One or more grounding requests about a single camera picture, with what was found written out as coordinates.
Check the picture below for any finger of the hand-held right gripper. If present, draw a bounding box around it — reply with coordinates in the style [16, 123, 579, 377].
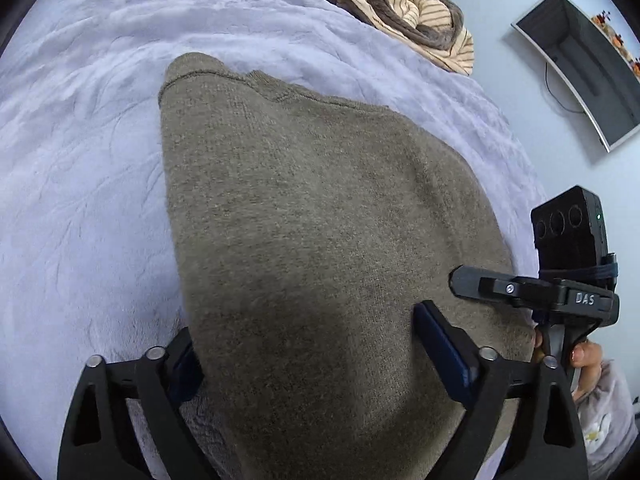
[450, 265, 567, 309]

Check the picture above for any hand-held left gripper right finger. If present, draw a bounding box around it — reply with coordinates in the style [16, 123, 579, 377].
[412, 300, 590, 480]

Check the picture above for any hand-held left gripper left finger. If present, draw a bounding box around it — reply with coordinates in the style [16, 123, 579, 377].
[57, 327, 216, 480]

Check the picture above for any olive knit sweater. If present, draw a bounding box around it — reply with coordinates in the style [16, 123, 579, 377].
[157, 52, 538, 480]

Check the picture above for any person's right hand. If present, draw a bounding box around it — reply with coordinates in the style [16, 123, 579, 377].
[569, 340, 604, 403]

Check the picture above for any orange flower decoration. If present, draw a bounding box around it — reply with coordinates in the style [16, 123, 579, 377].
[591, 9, 640, 78]

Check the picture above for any lavender plush blanket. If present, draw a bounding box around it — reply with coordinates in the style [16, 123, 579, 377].
[0, 0, 551, 480]

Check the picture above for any black television cable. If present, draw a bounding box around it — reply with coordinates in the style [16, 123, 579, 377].
[544, 62, 583, 113]

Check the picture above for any curved wall television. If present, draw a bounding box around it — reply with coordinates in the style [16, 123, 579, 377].
[511, 0, 640, 153]

